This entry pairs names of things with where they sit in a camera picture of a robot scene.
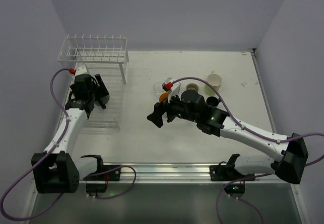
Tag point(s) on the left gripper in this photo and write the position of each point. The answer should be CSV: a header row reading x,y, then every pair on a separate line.
x,y
97,92

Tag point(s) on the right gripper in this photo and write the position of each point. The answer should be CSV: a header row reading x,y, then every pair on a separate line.
x,y
167,111

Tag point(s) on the white patterned orange-inside mug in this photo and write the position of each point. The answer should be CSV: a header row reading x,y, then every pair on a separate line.
x,y
164,97

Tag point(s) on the clear drinking glass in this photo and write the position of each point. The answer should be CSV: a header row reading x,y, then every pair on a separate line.
x,y
158,89

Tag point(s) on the speckled beige bowl cup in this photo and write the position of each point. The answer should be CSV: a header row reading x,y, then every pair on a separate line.
x,y
192,86

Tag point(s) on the navy patterned cup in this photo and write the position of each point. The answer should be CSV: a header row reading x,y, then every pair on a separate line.
x,y
212,101

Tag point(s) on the yellow green mug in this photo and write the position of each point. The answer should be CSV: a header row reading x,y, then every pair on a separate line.
x,y
215,81

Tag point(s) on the dark green mug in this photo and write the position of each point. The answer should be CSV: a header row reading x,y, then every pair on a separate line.
x,y
102,101

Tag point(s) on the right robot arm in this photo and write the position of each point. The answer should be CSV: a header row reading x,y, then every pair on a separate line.
x,y
281,155

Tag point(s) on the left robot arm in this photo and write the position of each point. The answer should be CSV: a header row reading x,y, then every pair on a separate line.
x,y
62,144

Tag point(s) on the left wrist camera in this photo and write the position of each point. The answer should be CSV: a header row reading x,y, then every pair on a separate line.
x,y
81,70

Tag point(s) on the white wire dish rack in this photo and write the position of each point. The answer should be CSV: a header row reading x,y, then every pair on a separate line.
x,y
107,56

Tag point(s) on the aluminium mounting rail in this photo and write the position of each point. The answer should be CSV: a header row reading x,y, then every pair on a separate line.
x,y
162,172

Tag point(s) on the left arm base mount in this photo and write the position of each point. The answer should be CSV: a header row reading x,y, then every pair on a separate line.
x,y
96,174

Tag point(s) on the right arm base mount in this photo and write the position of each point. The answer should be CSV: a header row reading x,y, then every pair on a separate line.
x,y
225,171

